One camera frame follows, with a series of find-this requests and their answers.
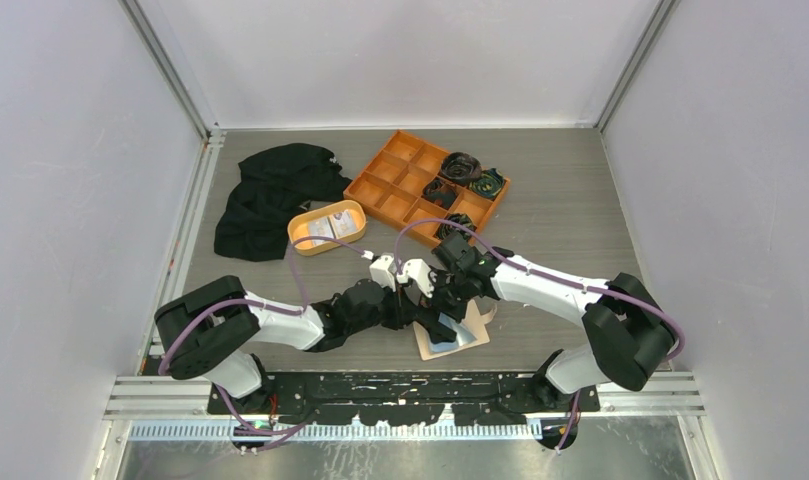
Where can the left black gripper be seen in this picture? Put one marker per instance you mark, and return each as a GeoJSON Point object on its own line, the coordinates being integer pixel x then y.
{"type": "Point", "coordinates": [403, 308]}

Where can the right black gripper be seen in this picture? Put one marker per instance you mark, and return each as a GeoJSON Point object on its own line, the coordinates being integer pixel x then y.
{"type": "Point", "coordinates": [456, 314]}

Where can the beige card holder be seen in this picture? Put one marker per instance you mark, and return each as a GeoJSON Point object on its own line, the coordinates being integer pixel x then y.
{"type": "Point", "coordinates": [467, 333]}

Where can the orange oval tray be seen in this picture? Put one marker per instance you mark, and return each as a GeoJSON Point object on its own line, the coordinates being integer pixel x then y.
{"type": "Point", "coordinates": [298, 233]}

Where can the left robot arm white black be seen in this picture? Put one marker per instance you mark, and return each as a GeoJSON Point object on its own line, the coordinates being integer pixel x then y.
{"type": "Point", "coordinates": [204, 331]}

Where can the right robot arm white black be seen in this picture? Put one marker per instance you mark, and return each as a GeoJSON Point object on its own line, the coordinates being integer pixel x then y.
{"type": "Point", "coordinates": [626, 338]}

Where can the right credit card in tray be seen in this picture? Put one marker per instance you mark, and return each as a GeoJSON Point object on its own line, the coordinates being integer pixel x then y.
{"type": "Point", "coordinates": [343, 223]}

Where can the credit card in tray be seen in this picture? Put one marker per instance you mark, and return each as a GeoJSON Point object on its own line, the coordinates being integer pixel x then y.
{"type": "Point", "coordinates": [320, 230]}
{"type": "Point", "coordinates": [343, 223]}

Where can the left credit card in tray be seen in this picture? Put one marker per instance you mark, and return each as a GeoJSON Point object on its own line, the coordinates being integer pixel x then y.
{"type": "Point", "coordinates": [320, 230]}

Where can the green yellow rolled tie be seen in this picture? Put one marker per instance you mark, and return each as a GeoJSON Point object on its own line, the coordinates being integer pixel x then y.
{"type": "Point", "coordinates": [456, 223]}

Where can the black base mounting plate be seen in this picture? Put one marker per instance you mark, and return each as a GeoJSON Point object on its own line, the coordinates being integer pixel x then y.
{"type": "Point", "coordinates": [474, 398]}

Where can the dark red rolled tie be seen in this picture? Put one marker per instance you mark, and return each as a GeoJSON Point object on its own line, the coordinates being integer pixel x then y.
{"type": "Point", "coordinates": [441, 193]}

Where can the orange compartment organizer box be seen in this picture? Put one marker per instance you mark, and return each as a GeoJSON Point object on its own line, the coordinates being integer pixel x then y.
{"type": "Point", "coordinates": [389, 188]}

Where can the green patterned rolled tie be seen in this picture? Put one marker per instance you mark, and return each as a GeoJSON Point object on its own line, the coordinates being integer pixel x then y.
{"type": "Point", "coordinates": [489, 185]}

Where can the dark brown rolled tie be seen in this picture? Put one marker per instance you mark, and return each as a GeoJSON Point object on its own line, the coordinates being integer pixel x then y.
{"type": "Point", "coordinates": [460, 168]}

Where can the black cloth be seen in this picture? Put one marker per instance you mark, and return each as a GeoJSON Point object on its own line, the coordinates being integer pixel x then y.
{"type": "Point", "coordinates": [276, 185]}

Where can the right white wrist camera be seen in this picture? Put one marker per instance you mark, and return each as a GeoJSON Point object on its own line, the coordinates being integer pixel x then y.
{"type": "Point", "coordinates": [418, 272]}

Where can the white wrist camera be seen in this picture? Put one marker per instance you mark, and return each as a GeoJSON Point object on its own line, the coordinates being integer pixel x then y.
{"type": "Point", "coordinates": [383, 271]}
{"type": "Point", "coordinates": [418, 272]}

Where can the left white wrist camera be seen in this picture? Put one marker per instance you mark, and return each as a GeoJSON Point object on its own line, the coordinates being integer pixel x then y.
{"type": "Point", "coordinates": [383, 271]}

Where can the aluminium front frame rail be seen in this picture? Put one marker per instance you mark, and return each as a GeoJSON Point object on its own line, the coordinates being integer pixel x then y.
{"type": "Point", "coordinates": [160, 411]}

